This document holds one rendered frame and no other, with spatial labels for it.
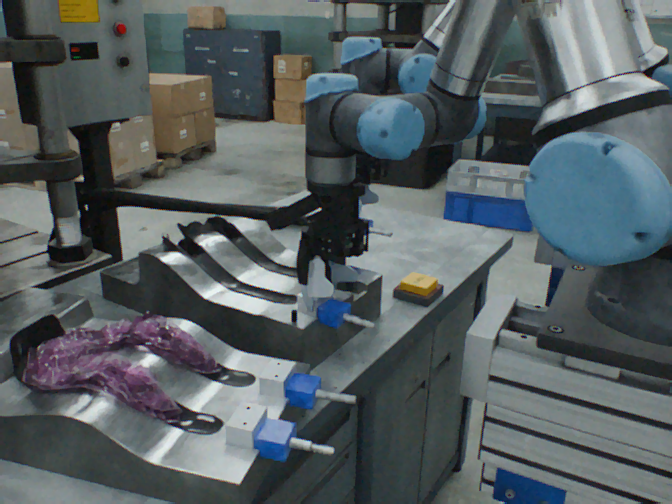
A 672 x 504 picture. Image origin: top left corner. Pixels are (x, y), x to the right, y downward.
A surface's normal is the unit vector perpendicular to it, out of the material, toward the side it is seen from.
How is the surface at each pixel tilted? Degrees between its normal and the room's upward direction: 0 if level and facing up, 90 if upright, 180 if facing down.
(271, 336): 90
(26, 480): 0
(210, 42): 90
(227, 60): 90
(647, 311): 72
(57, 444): 90
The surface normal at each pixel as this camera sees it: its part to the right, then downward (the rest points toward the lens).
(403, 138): 0.58, 0.31
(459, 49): -0.57, 0.42
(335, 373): 0.01, -0.93
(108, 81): 0.84, 0.22
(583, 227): -0.77, 0.33
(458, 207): -0.40, 0.35
